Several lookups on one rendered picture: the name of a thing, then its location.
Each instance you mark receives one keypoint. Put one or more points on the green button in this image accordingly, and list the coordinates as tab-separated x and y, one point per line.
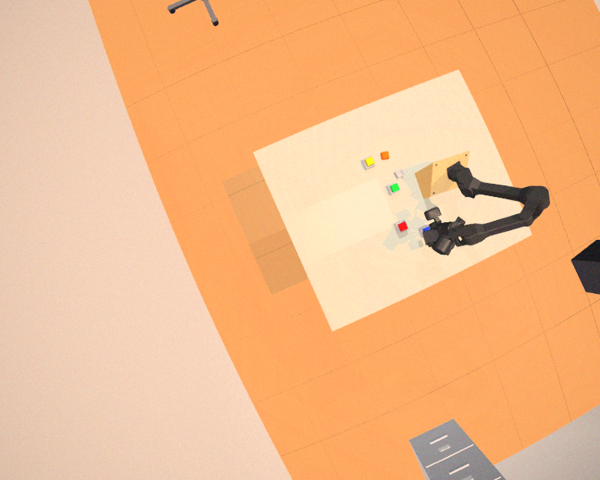
393	188

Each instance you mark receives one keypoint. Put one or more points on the red button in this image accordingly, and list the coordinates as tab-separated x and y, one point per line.
401	226

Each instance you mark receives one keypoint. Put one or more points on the yellow button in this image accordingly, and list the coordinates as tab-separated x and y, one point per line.
368	162

